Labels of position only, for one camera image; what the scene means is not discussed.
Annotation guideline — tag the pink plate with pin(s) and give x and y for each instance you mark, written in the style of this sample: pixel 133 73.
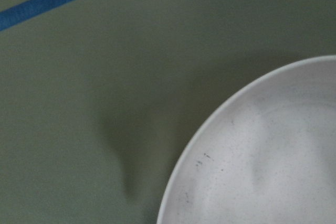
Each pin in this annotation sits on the pink plate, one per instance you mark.
pixel 266 155

